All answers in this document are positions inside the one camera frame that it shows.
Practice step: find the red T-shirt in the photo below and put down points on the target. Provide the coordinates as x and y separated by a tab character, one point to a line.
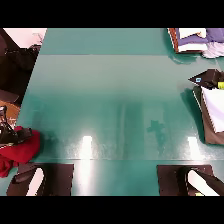
24	151

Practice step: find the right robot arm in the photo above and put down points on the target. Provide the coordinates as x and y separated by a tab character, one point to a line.
210	78

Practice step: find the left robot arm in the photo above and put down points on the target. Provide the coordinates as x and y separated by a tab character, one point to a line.
9	134

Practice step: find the white garment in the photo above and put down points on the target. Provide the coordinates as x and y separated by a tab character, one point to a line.
191	32
216	108

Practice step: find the purple garment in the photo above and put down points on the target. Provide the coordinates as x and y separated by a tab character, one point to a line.
195	40

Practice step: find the pale lilac garment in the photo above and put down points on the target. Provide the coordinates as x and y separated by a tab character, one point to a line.
215	50

